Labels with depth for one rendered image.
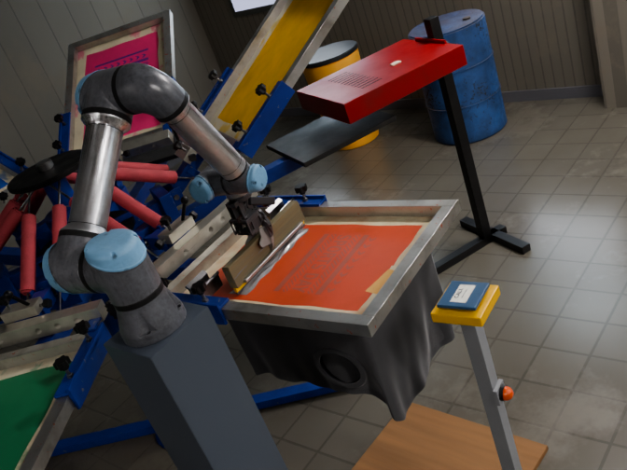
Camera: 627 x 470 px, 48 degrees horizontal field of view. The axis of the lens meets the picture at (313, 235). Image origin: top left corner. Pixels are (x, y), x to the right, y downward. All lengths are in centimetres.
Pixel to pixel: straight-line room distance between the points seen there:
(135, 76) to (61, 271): 46
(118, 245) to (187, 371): 32
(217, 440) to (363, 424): 129
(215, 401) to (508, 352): 166
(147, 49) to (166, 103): 208
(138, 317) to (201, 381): 21
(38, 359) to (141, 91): 100
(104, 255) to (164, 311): 18
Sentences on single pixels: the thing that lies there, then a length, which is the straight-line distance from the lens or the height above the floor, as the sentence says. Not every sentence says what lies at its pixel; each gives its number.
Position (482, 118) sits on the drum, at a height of 15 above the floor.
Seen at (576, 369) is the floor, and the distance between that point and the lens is 291.
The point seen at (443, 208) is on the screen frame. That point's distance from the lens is 207.
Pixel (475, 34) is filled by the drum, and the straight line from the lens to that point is 473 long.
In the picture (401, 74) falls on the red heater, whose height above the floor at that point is 111.
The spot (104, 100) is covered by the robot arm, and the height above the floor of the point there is 165.
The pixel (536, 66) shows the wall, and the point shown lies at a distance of 527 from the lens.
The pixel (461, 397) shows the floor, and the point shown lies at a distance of 289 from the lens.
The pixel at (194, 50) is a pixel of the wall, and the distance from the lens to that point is 690.
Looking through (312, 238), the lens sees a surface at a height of 95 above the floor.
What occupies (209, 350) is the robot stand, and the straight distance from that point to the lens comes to 161.
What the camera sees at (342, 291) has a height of 95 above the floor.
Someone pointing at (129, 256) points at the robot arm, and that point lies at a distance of 149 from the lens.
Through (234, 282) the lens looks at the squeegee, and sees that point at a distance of 206.
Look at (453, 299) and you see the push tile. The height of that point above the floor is 97.
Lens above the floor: 196
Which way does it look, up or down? 27 degrees down
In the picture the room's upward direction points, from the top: 21 degrees counter-clockwise
